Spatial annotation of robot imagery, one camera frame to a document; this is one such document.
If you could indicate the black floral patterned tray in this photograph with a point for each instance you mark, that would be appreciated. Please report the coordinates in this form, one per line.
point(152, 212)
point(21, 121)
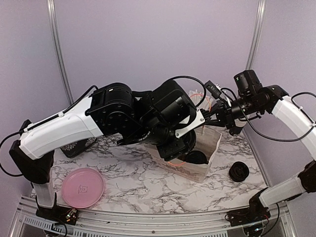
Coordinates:
point(72, 150)

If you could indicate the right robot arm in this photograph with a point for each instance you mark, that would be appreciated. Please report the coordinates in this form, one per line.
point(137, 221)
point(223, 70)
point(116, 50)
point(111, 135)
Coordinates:
point(254, 100)

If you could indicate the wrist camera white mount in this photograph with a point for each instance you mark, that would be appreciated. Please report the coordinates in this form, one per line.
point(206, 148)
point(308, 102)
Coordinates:
point(191, 122)
point(215, 91)

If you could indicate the right aluminium frame post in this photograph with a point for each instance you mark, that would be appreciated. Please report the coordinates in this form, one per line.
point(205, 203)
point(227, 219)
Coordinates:
point(257, 31)

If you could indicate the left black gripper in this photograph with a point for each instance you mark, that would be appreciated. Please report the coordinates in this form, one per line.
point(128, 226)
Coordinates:
point(169, 152)

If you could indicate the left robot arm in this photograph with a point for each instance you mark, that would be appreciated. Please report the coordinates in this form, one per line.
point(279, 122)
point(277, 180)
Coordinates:
point(165, 117)

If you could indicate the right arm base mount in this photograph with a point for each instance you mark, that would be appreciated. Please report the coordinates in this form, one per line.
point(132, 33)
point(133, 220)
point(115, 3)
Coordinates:
point(253, 213)

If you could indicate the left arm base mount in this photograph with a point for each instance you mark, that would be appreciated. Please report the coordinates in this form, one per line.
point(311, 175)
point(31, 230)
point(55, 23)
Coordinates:
point(57, 213)

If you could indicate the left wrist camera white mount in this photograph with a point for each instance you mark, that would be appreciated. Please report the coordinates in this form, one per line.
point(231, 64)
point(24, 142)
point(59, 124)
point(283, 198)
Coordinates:
point(191, 122)

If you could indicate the bundle of white paper straws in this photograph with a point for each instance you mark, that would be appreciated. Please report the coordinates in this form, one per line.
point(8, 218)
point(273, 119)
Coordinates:
point(196, 97)

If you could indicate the white paper takeout bag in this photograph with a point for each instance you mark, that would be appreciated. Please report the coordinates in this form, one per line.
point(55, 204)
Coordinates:
point(194, 165)

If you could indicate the stack of black cup lids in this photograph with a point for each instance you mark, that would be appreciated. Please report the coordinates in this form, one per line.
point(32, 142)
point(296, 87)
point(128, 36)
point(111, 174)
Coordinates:
point(239, 171)

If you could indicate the pink round plate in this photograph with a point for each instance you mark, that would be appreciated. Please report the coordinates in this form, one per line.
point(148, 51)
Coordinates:
point(82, 188)

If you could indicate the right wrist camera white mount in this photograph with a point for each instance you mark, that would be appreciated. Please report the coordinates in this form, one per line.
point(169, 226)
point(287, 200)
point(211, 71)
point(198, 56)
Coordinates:
point(215, 91)

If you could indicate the front aluminium frame rail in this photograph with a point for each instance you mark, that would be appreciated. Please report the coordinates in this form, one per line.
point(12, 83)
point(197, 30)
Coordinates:
point(93, 223)

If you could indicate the black plastic cup lid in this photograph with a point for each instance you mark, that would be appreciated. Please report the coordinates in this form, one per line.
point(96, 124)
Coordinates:
point(196, 157)

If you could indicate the stack of paper coffee cups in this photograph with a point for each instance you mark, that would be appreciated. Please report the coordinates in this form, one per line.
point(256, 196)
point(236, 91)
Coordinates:
point(237, 129)

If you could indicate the aluminium frame post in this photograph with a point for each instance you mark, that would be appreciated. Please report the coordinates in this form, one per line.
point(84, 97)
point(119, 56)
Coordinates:
point(58, 49)
point(257, 31)

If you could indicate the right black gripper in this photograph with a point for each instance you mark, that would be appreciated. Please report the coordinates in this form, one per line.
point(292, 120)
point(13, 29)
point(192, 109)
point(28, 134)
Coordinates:
point(225, 118)

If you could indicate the left aluminium frame post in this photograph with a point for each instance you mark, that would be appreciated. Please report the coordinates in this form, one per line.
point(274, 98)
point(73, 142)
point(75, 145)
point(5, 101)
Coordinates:
point(58, 49)

